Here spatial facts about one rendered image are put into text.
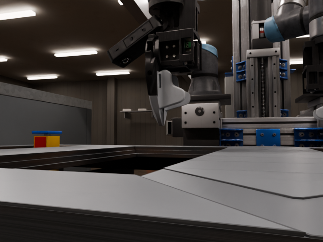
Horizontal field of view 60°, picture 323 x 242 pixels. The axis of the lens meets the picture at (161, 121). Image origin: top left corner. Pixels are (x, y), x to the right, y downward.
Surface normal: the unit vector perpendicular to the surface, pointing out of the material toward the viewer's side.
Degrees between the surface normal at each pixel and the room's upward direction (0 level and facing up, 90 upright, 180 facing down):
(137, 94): 90
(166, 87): 93
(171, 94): 93
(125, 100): 90
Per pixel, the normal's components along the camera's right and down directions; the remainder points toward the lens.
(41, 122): 0.94, -0.02
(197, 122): -0.25, -0.06
